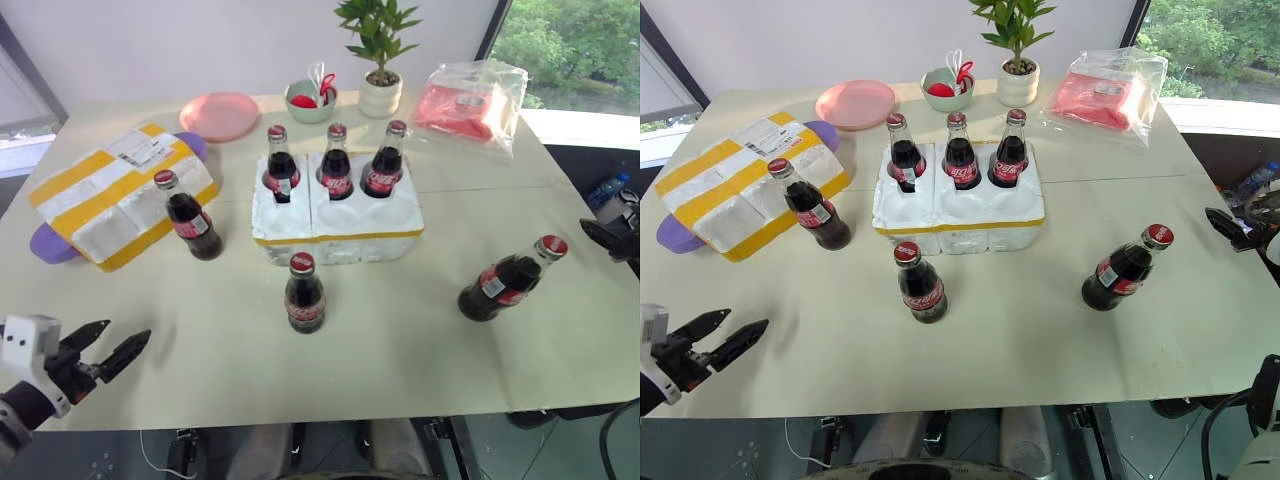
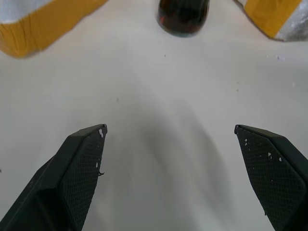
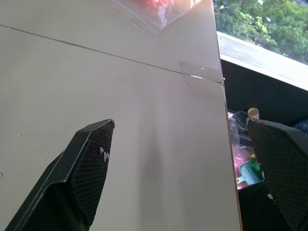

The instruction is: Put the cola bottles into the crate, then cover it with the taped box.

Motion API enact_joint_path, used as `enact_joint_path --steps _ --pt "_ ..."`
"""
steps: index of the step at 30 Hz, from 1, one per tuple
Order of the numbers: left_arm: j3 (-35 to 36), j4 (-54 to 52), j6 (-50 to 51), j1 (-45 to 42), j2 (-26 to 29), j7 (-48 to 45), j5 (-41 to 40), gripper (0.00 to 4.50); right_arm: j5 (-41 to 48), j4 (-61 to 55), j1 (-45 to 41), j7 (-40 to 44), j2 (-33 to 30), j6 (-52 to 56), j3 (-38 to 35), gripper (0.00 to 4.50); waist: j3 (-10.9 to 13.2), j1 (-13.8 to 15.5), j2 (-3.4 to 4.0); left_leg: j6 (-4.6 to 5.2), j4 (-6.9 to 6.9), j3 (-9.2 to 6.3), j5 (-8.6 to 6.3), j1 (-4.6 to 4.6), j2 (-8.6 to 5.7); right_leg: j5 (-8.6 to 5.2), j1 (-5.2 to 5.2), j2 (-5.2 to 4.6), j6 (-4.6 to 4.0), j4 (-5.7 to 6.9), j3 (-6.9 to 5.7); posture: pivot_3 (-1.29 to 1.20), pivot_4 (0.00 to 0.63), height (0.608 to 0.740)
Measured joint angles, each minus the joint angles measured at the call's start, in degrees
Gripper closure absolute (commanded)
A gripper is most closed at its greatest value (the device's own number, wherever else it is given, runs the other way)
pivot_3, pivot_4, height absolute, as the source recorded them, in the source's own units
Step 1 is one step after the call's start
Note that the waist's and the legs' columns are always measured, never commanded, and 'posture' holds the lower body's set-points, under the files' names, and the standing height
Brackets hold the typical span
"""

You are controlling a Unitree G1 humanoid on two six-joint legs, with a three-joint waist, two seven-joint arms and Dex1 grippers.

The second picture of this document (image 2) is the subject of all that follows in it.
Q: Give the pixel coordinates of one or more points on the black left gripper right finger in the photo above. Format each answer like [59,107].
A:
[272,173]

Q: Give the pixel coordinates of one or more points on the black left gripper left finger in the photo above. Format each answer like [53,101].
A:
[69,173]

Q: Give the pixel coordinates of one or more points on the dark brown glass bottle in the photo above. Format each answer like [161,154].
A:
[182,16]

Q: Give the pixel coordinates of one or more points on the yellow and silver package left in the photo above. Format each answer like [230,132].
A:
[41,24]

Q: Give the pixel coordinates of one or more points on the yellow and silver package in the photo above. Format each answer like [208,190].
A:
[276,16]
[41,24]

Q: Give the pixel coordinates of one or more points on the yellow and silver package right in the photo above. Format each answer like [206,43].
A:
[276,16]

